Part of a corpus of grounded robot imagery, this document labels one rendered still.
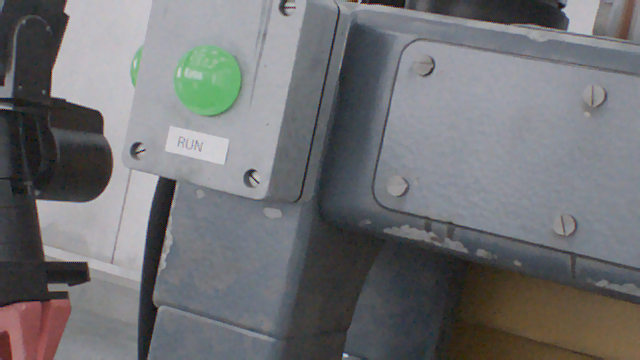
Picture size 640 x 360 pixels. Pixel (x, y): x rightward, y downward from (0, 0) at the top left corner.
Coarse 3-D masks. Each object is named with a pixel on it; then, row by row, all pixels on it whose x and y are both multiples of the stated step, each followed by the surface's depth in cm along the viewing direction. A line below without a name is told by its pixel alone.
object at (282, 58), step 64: (192, 0) 54; (256, 0) 53; (320, 0) 53; (256, 64) 52; (320, 64) 54; (128, 128) 55; (192, 128) 54; (256, 128) 52; (320, 128) 55; (256, 192) 52
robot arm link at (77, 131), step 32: (32, 32) 82; (32, 64) 82; (0, 96) 81; (32, 96) 82; (64, 128) 88; (96, 128) 91; (64, 160) 87; (96, 160) 90; (64, 192) 88; (96, 192) 91
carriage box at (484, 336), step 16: (464, 336) 84; (480, 336) 83; (496, 336) 83; (512, 336) 82; (464, 352) 84; (480, 352) 83; (496, 352) 83; (512, 352) 82; (528, 352) 82; (544, 352) 81; (560, 352) 81
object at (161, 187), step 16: (160, 192) 61; (160, 208) 61; (160, 224) 62; (160, 240) 62; (144, 256) 62; (160, 256) 62; (144, 272) 62; (144, 288) 62; (144, 304) 63; (144, 320) 63; (144, 336) 63; (144, 352) 63
